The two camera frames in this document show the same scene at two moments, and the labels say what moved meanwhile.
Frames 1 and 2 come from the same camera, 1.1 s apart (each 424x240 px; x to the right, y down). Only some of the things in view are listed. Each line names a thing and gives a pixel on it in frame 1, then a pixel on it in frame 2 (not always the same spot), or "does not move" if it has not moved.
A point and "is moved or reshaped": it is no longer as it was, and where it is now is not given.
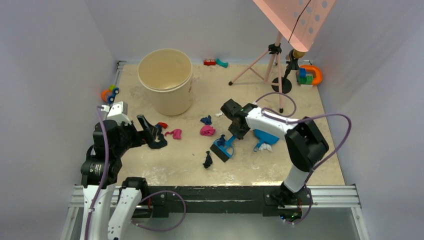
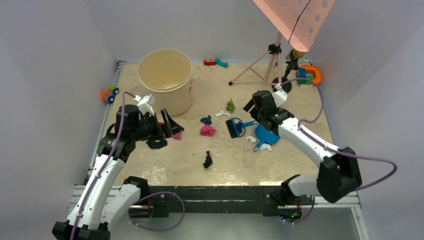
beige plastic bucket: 167,73 does not move
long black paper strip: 162,142 does not move
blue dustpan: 264,137 does not move
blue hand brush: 223,149 is moved or reshaped
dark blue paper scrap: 206,120 does not move
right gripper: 239,134 → 247,107
